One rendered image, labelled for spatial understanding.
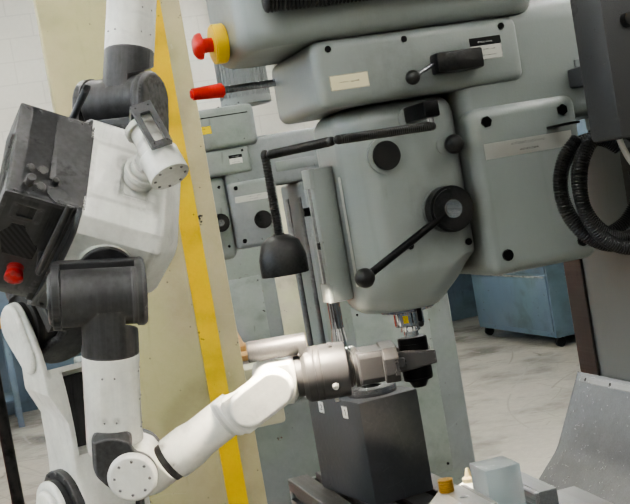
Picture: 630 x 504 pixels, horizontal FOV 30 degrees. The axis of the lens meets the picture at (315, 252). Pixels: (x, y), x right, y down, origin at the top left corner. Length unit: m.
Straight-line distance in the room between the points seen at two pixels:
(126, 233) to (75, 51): 1.68
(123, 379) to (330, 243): 0.38
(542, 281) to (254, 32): 7.57
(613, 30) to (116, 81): 0.90
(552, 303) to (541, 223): 7.31
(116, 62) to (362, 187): 0.58
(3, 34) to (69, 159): 8.99
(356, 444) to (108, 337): 0.53
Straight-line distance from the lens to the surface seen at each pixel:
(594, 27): 1.63
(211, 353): 3.54
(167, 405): 3.53
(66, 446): 2.22
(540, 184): 1.82
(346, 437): 2.13
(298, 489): 2.33
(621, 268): 1.99
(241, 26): 1.71
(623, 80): 1.62
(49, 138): 1.96
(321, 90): 1.71
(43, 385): 2.18
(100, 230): 1.88
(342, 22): 1.72
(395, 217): 1.75
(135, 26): 2.13
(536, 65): 1.85
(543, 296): 9.19
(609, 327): 2.06
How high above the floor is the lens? 1.52
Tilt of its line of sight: 3 degrees down
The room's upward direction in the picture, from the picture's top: 10 degrees counter-clockwise
